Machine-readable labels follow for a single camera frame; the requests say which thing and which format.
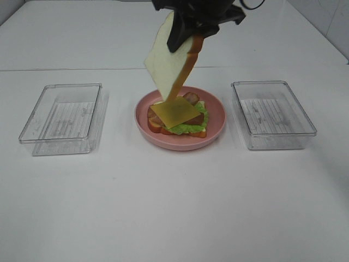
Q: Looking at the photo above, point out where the clear plastic container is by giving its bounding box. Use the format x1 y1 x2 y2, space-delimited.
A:
231 81 317 151
19 83 109 156

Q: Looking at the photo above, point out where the bacon strip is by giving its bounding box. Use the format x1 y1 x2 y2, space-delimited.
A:
147 107 204 127
183 92 200 106

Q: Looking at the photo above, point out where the clear right plastic container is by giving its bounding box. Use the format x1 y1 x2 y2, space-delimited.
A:
231 81 317 151

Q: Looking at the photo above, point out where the bread slice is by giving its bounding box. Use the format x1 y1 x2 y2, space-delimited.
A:
147 99 208 139
144 11 203 101

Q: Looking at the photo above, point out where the clear left plastic container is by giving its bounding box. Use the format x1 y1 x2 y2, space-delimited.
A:
19 83 109 156

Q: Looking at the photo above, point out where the green lettuce leaf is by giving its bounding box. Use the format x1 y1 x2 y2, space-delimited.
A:
164 101 209 135

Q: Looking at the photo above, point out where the pink round plate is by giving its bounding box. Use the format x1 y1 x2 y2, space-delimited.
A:
135 86 227 151

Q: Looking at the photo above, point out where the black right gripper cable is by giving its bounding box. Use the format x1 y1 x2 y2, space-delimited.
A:
237 0 266 11

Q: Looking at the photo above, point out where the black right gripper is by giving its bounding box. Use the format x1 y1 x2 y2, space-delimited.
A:
152 1 245 52

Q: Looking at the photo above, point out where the yellow cheese slice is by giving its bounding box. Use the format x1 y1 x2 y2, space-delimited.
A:
150 97 200 128

